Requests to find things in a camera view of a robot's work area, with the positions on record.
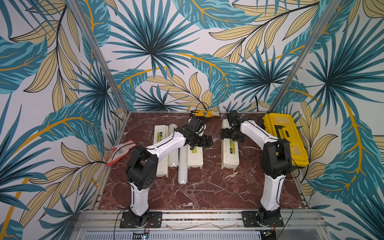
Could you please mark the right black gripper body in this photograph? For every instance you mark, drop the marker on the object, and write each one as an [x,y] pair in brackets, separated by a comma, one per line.
[226,134]

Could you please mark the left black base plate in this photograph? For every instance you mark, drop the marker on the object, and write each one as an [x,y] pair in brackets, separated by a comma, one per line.
[152,220]

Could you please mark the thin middle wrap roll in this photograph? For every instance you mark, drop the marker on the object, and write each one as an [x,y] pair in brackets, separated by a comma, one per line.
[183,166]

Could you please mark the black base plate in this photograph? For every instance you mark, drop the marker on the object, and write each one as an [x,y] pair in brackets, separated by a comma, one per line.
[262,219]
[152,220]

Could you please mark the yellow black toolbox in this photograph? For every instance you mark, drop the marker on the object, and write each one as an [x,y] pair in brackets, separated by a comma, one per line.
[284,127]

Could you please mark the left thick wrap roll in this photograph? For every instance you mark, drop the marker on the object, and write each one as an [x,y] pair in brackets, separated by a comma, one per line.
[173,158]

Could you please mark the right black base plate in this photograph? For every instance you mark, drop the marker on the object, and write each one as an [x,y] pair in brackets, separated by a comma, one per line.
[262,219]

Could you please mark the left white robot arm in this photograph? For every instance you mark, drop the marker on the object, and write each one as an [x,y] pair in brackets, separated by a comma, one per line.
[142,167]

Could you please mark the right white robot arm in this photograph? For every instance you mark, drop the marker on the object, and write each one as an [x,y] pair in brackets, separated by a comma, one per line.
[276,159]

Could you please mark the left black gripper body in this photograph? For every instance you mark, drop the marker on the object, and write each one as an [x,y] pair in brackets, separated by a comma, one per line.
[197,140]

